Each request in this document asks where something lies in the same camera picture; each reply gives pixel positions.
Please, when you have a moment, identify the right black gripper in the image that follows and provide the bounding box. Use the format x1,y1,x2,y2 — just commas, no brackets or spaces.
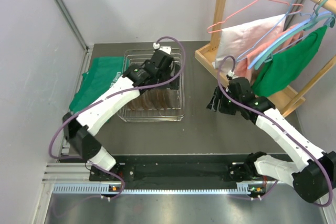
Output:
207,87,242,115

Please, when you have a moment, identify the clear glass plate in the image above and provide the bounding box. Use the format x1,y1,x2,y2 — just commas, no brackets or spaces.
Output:
165,89,173,109
171,90,181,109
139,95,148,110
144,92,154,110

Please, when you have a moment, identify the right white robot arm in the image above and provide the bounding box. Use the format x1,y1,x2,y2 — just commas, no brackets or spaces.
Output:
207,77,335,207

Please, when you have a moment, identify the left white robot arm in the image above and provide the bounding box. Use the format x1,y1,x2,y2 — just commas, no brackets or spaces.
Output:
64,46,182,180

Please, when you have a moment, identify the wooden clothes rack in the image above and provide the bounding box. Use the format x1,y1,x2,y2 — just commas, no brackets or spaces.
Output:
195,0,335,117

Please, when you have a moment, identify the pink hanging garment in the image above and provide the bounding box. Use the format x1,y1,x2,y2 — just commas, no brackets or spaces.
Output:
234,24,304,84

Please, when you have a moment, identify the folded green t-shirt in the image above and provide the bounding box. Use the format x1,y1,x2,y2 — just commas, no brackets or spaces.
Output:
69,57,124,113

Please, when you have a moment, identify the white hanging garment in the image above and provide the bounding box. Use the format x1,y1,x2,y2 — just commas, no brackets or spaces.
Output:
212,14,286,69

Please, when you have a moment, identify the green hanging garment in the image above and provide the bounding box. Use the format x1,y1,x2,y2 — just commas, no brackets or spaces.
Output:
251,25,328,97

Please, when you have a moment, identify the light blue plastic hanger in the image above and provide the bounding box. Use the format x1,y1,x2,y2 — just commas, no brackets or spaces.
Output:
248,11,335,70

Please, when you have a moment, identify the teal plastic hanger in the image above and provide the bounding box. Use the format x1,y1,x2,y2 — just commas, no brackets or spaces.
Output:
254,0,336,70

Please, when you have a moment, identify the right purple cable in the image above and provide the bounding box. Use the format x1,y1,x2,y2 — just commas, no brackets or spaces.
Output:
217,55,332,207

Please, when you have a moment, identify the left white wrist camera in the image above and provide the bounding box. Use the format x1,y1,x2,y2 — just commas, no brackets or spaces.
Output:
153,42,172,55

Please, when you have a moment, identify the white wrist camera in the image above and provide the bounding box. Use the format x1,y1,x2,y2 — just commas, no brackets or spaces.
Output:
153,42,172,55
226,70,238,80

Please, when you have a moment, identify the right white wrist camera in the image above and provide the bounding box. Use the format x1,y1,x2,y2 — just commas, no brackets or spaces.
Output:
226,70,238,80

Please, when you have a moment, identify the wire dish rack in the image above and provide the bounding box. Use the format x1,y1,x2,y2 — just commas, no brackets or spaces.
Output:
118,48,185,122

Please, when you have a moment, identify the aluminium frame profile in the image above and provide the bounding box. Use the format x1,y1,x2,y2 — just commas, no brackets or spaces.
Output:
36,0,91,51

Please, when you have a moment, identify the slotted cable duct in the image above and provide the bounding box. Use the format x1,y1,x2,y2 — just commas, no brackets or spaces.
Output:
52,181,262,195

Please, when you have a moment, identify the pink wire hanger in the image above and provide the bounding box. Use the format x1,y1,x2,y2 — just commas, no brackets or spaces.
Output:
206,0,304,34

